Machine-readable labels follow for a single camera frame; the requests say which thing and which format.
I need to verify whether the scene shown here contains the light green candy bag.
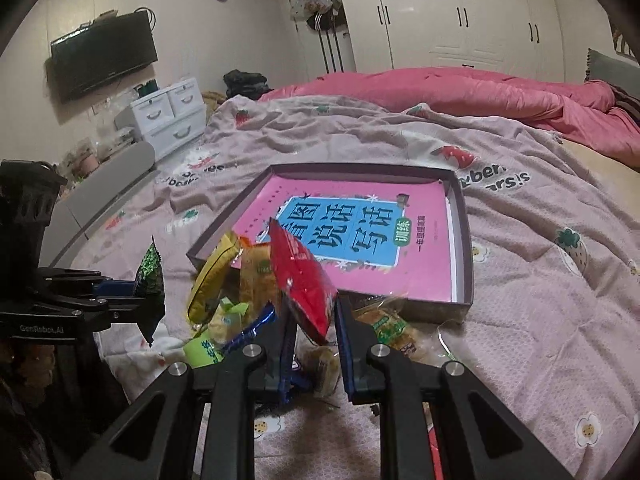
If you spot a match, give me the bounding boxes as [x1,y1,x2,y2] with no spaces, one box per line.
[183,298,250,368]

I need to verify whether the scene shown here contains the blue snack packet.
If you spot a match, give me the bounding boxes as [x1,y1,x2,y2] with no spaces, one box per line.
[221,302,278,356]

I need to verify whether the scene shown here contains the black green pea packet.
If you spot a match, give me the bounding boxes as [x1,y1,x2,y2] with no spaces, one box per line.
[132,240,165,346]

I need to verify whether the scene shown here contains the yellow Alpenliebe candy packet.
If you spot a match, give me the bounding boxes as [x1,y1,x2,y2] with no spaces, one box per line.
[186,231,242,325]

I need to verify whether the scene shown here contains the orange yellow cracker packet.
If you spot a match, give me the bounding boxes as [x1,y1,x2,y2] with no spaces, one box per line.
[240,236,281,323]

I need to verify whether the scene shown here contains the clear biscuit packet green label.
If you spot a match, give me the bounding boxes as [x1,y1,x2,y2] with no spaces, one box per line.
[352,298,454,366]

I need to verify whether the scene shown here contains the red snack packet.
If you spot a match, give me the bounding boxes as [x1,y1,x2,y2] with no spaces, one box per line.
[268,218,337,346]

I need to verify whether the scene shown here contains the grey bench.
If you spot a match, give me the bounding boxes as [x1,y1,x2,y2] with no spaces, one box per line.
[39,142,157,268]

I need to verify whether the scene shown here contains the small clear candy packet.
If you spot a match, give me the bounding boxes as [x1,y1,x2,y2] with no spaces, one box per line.
[300,346,341,399]

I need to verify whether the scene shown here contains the pink strawberry bed sheet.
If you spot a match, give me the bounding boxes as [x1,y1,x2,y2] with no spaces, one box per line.
[74,96,639,479]

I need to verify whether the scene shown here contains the purple shallow box tray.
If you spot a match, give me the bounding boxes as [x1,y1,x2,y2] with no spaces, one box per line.
[186,162,474,323]

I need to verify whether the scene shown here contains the white drawer cabinet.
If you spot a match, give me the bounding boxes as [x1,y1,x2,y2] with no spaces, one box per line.
[114,78,206,162]

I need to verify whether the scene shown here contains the pink Chinese workbook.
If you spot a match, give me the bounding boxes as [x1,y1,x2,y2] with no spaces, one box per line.
[232,176,460,302]

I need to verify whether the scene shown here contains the dark clothes pile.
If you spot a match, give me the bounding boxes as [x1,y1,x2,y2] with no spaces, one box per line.
[224,70,271,101]

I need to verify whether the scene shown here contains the hanging bags on rack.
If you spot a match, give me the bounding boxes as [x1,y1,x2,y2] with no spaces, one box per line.
[291,0,347,32]

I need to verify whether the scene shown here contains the pink quilt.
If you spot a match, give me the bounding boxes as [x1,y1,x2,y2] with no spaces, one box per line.
[260,67,639,169]

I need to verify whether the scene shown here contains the grey headboard cushion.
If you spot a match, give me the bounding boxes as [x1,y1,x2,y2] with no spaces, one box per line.
[585,49,639,91]

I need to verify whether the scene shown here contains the white wardrobe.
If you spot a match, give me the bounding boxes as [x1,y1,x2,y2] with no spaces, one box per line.
[342,0,564,81]

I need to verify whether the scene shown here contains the black wall television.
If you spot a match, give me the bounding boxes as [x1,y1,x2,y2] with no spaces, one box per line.
[50,11,157,103]

